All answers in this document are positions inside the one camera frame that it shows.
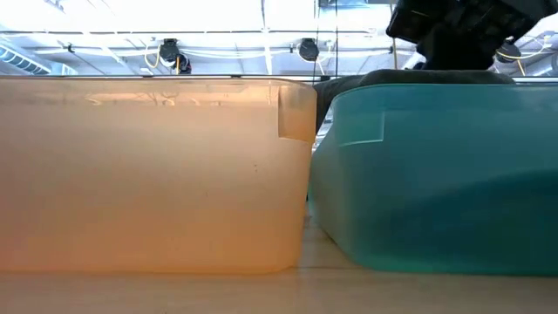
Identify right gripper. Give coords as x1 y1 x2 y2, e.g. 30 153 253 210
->
385 0 558 71

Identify teal translucent plastic bin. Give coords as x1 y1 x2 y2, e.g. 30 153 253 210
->
307 82 558 276

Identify orange translucent plastic bin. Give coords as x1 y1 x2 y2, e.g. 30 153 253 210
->
0 76 318 276

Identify black ceiling cable reel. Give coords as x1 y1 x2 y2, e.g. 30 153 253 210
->
158 38 193 75
297 38 322 63
495 42 523 65

